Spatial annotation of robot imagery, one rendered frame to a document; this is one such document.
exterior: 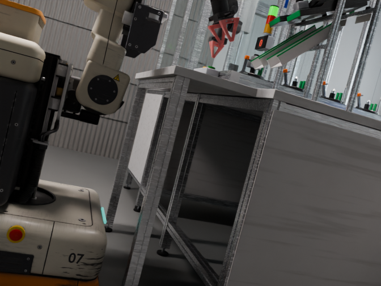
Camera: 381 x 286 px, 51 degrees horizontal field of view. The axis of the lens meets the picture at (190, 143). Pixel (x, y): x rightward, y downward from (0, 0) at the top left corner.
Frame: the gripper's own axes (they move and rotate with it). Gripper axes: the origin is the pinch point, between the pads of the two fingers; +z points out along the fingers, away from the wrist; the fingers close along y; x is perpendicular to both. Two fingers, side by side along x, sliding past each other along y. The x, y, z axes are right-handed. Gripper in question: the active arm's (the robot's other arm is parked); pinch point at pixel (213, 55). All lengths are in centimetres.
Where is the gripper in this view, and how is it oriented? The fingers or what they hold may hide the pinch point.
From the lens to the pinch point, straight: 200.3
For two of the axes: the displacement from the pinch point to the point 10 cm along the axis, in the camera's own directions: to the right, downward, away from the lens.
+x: -9.1, -2.3, -3.4
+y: -3.2, -1.4, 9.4
